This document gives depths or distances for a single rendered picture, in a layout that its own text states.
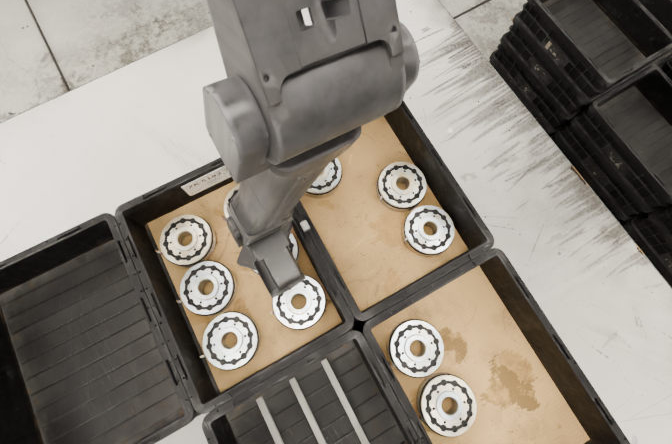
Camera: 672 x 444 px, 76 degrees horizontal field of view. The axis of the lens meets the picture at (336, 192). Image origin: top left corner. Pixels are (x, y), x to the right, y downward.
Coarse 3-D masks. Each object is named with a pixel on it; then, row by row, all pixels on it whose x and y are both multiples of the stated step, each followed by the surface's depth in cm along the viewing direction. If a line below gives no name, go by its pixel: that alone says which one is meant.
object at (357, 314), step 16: (416, 128) 86; (432, 144) 85; (448, 176) 83; (304, 208) 80; (480, 224) 80; (320, 240) 79; (464, 256) 79; (336, 272) 78; (448, 272) 78; (416, 288) 77; (352, 304) 75; (384, 304) 76
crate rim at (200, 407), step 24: (120, 216) 79; (312, 240) 79; (144, 264) 77; (144, 288) 75; (336, 288) 76; (168, 336) 73; (336, 336) 74; (288, 360) 72; (192, 384) 71; (240, 384) 71
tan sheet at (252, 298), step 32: (224, 192) 91; (160, 224) 89; (224, 224) 89; (224, 256) 87; (256, 288) 86; (192, 320) 83; (256, 320) 84; (320, 320) 84; (288, 352) 82; (224, 384) 80
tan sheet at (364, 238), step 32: (384, 128) 97; (352, 160) 94; (384, 160) 95; (352, 192) 92; (320, 224) 90; (352, 224) 90; (384, 224) 90; (352, 256) 88; (384, 256) 88; (416, 256) 88; (448, 256) 89; (352, 288) 86; (384, 288) 86
